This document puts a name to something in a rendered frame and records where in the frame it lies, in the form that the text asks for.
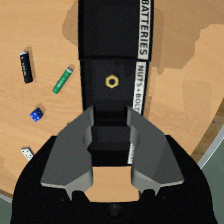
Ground brass hex nut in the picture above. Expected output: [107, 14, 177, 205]
[106, 74, 118, 88]

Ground black rack of three labelled bins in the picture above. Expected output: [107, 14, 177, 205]
[78, 0, 154, 167]

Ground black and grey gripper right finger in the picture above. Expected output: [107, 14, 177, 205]
[124, 105, 218, 224]

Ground black battery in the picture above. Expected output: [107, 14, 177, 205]
[20, 51, 33, 84]

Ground blue die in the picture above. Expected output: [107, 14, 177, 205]
[30, 107, 44, 122]

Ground green battery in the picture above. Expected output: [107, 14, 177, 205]
[52, 67, 73, 94]

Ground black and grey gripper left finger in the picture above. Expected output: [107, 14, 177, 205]
[10, 105, 96, 224]

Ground white domino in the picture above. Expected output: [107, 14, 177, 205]
[21, 147, 35, 161]

